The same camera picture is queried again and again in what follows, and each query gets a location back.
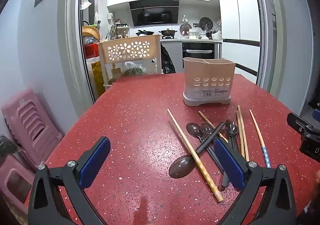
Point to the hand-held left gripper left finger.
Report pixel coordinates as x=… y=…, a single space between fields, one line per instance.
x=96 y=162

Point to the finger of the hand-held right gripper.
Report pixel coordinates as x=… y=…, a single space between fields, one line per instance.
x=317 y=114
x=297 y=123

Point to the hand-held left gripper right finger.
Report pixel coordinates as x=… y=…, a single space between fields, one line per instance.
x=228 y=165

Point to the chopstick with blue patterned end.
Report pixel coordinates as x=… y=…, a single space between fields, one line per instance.
x=258 y=135

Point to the long wooden chopstick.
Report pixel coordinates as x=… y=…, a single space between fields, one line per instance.
x=190 y=147

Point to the beige plastic utensil holder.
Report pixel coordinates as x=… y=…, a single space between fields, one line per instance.
x=208 y=70

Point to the pink plastic stool stack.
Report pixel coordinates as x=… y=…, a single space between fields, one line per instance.
x=30 y=122

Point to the yellow oil bottle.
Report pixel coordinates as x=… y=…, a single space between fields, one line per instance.
x=97 y=77

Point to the plastic bag of greens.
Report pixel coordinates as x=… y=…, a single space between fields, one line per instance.
x=132 y=70

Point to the white refrigerator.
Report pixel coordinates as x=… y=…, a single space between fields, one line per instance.
x=241 y=27

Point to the red plastic basket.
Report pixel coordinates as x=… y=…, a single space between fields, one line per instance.
x=92 y=51

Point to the black built-in oven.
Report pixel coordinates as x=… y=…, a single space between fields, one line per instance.
x=198 y=55

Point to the beige flower pattern chair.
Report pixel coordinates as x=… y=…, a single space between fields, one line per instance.
x=130 y=51

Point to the white rice cooker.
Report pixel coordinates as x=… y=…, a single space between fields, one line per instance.
x=216 y=34

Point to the black patterned bag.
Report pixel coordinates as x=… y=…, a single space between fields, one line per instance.
x=168 y=61

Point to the metal bowl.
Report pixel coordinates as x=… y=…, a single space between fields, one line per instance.
x=89 y=40

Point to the orange round basin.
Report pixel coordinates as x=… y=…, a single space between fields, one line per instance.
x=90 y=32

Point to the spice rack with bottles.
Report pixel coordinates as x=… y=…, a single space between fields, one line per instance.
x=119 y=32

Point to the large round dark trivet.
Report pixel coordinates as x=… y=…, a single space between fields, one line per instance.
x=206 y=24

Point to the white stacked steamer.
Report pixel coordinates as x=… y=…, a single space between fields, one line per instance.
x=194 y=33

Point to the black wok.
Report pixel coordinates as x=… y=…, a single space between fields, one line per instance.
x=145 y=32

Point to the small round patterned trivet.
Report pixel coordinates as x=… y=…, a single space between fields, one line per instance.
x=185 y=29

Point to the white hanging plastic bag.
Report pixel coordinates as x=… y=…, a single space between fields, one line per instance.
x=97 y=17

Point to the dark cooking pot with lid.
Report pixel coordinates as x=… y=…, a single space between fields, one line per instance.
x=168 y=32

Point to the black range hood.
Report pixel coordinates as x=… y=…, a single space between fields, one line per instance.
x=155 y=14

